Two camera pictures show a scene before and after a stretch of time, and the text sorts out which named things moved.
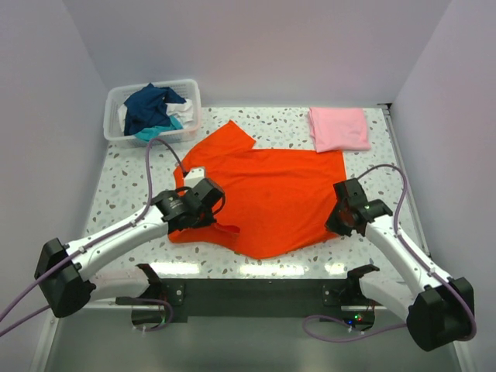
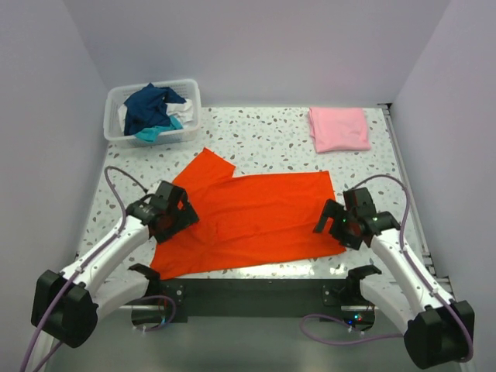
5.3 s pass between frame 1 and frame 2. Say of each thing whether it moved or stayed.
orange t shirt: moved
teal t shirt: stayed
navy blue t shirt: stayed
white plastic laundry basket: stayed
